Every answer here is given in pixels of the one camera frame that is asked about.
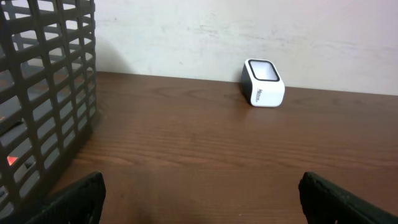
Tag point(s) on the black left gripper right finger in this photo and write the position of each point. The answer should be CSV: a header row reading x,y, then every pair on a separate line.
x,y
323,201

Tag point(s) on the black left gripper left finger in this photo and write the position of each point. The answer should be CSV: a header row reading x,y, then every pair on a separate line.
x,y
80,202

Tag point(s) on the white barcode scanner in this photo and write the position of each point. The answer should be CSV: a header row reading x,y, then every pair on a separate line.
x,y
261,83

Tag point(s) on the dark grey plastic basket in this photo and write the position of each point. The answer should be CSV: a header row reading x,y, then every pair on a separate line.
x,y
48,94

